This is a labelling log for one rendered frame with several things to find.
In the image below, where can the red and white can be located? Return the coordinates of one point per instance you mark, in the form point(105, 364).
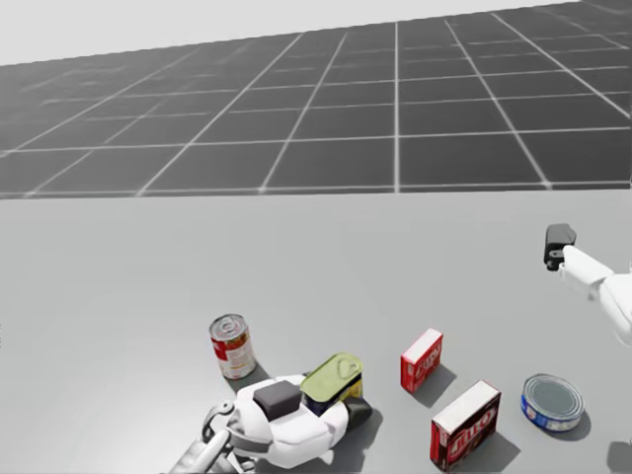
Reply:
point(233, 348)

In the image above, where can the blue flat can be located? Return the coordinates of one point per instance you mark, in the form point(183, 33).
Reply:
point(553, 401)

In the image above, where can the green and blue rectangular can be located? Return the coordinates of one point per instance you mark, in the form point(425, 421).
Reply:
point(330, 380)

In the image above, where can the large dark red carton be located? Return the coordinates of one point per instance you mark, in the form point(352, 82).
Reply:
point(464, 429)

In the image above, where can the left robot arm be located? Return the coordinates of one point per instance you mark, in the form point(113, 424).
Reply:
point(212, 444)

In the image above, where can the small red carton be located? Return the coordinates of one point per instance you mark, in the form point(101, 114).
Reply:
point(419, 363)

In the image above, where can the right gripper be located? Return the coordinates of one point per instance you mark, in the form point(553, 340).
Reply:
point(619, 306)

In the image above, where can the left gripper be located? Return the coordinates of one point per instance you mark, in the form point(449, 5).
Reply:
point(291, 434)

